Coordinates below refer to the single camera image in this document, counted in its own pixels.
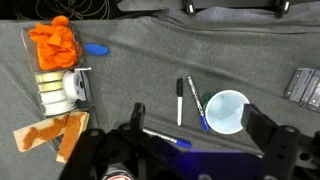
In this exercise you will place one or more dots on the white ribbon spool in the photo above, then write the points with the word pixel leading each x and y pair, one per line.
pixel 74 85

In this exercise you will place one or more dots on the green plastic cup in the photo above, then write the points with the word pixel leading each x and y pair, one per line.
pixel 226 111

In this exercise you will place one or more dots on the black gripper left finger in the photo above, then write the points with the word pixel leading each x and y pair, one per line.
pixel 137 116

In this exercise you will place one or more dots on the orange cloth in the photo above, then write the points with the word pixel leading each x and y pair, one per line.
pixel 55 46

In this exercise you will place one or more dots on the black cap white pen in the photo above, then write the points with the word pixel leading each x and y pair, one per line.
pixel 179 100

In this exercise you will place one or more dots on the clear plastic organizer tray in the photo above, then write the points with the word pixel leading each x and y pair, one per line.
pixel 30 63

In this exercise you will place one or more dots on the blue cap silver marker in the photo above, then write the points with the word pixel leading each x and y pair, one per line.
pixel 197 101
pixel 166 137

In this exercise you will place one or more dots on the yellowish tape roll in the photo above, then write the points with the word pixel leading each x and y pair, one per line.
pixel 50 86
pixel 50 77

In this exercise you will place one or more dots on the white tape roll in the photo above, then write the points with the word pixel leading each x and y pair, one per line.
pixel 59 107
pixel 52 96

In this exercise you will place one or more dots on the grey tablecloth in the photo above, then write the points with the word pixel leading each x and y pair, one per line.
pixel 150 60

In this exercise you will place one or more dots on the small blue plastic piece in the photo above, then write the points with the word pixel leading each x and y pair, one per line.
pixel 96 50

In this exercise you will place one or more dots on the clear plastic box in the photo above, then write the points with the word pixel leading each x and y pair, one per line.
pixel 305 88

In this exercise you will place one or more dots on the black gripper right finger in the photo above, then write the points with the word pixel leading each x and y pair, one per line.
pixel 258 125

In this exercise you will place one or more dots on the wooden block with orange strip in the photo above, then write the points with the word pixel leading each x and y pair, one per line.
pixel 71 136
pixel 40 134

